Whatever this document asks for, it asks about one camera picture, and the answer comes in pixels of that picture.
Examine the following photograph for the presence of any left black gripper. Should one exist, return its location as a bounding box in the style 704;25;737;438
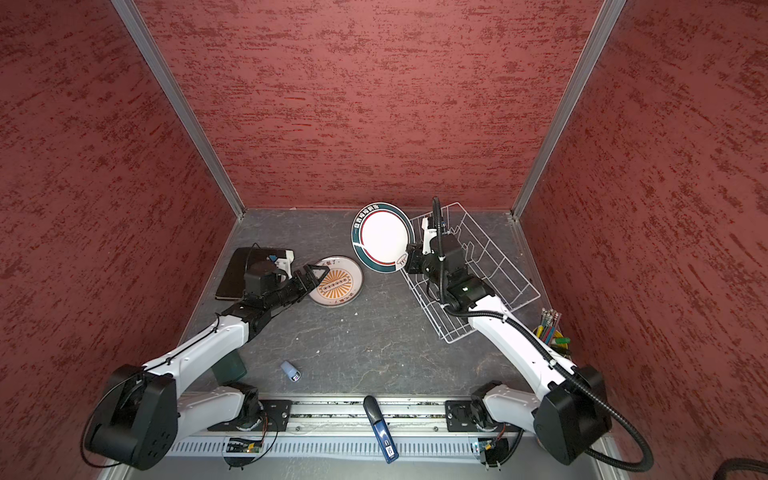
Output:
266;265;331;310

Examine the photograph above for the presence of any round patterned plate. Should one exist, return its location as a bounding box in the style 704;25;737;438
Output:
351;202;415;274
309;256;364;308

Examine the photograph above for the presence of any round patterned plate back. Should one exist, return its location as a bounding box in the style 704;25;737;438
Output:
351;202;415;274

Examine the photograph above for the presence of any dark brown square plate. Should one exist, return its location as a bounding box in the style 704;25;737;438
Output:
215;246;277;301

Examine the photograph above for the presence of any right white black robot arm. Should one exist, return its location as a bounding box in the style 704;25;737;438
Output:
404;235;616;465

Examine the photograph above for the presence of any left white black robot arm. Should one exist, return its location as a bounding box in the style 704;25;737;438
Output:
79;260;330;470

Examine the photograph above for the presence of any small light blue object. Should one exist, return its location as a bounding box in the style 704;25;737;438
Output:
281;361;302;382

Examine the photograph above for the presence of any dark green block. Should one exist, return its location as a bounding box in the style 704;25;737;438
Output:
211;349;247;386

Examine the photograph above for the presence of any blue black handheld tool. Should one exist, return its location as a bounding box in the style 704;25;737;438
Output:
363;395;399;464

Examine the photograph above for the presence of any yellow pen cup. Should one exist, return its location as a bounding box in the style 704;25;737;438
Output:
534;309;572;359

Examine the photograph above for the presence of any left small circuit board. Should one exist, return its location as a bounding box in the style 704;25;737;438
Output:
225;437;264;455

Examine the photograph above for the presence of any small circuit board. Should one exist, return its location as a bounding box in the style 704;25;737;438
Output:
476;438;509;468
225;437;264;455

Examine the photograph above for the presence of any right small circuit board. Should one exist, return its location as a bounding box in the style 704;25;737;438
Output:
476;438;509;468

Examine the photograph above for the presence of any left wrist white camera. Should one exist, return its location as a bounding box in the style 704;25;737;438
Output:
268;249;295;279

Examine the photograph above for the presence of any wrist white camera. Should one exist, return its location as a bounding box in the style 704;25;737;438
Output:
421;216;437;255
268;249;295;279

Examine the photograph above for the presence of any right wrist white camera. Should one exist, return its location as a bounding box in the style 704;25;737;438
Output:
421;216;437;255

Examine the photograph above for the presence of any white wire dish rack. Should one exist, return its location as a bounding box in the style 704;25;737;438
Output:
402;202;541;344

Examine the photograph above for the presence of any black corrugated cable conduit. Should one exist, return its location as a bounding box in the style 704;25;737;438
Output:
430;196;655;473

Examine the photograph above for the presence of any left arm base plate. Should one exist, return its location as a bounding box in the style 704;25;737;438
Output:
208;399;293;434

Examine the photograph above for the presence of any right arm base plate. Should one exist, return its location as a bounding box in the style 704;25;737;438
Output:
444;400;479;433

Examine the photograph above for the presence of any aluminium front rail frame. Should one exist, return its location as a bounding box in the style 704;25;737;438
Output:
98;392;631;480

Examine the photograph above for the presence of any left aluminium corner post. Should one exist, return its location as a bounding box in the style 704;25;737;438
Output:
111;0;247;221

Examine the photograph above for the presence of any aluminium corner post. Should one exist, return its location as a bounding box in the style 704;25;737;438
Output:
511;0;626;222
111;0;247;221

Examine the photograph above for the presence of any right aluminium corner post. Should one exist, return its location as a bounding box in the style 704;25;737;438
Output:
511;0;626;222

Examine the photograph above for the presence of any black hose at corner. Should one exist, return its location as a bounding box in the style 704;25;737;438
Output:
712;457;768;480

